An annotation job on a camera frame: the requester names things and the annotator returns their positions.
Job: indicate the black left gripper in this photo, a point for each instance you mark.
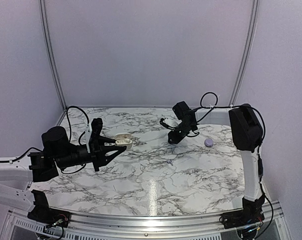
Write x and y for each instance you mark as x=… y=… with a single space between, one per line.
x=96 y=154

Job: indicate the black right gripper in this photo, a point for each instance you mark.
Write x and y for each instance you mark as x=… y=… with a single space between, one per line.
x=173 y=139

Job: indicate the beige earbud charging case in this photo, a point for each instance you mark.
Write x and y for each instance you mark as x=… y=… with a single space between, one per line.
x=124 y=140

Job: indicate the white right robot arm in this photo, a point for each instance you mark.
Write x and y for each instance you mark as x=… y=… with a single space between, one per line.
x=248 y=133

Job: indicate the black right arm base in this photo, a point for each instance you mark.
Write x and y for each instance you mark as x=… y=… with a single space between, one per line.
x=250 y=214

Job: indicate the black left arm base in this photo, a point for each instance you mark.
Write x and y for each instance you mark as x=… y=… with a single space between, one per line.
x=43 y=213

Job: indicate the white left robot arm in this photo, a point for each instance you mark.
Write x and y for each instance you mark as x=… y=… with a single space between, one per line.
x=18 y=170

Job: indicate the lavender round charging case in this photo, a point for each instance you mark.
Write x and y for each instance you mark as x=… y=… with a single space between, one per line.
x=209 y=142

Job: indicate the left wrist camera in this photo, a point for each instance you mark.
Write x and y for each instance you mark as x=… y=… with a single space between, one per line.
x=92 y=132

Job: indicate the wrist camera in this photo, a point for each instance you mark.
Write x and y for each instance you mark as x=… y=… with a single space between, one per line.
x=92 y=132
x=181 y=109

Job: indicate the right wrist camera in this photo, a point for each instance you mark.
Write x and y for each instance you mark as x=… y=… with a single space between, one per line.
x=181 y=109

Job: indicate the left aluminium corner post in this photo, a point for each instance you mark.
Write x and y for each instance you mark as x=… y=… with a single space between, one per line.
x=50 y=54

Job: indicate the aluminium corner post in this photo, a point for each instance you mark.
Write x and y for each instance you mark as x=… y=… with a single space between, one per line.
x=246 y=52
x=50 y=54

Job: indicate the aluminium front frame rail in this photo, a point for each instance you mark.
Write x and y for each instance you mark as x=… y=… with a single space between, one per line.
x=92 y=226

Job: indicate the right aluminium corner post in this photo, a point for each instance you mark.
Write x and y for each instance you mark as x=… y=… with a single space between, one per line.
x=246 y=52

